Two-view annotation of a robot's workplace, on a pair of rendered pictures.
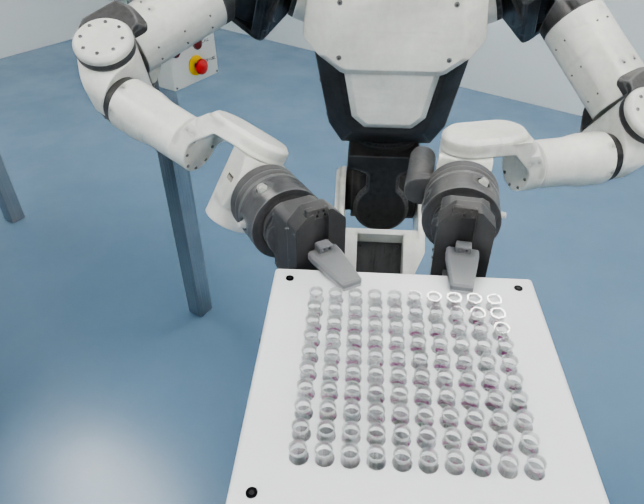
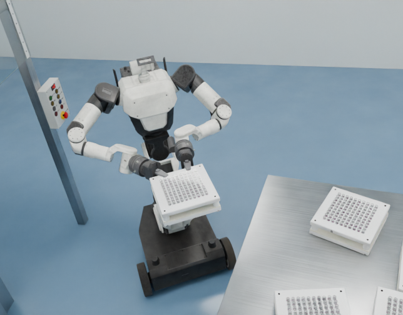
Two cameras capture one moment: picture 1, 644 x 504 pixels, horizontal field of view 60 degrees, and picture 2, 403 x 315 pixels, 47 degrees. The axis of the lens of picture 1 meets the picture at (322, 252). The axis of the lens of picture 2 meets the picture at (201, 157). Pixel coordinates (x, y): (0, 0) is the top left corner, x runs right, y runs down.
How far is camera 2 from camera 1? 1.49 m
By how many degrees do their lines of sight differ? 13
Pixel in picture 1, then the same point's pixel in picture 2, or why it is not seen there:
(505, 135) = (189, 129)
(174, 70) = (57, 120)
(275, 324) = (155, 188)
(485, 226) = (189, 155)
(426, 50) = (161, 107)
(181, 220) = (68, 181)
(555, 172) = (204, 134)
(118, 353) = (54, 252)
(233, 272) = (90, 200)
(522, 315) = (201, 170)
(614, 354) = not seen: hidden behind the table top
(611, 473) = not seen: hidden behind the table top
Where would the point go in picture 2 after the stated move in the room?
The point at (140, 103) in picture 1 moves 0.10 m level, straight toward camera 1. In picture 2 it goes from (92, 148) to (104, 157)
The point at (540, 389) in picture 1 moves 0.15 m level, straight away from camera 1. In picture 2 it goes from (206, 182) to (211, 160)
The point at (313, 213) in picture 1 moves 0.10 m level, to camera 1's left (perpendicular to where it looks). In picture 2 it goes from (154, 164) to (131, 170)
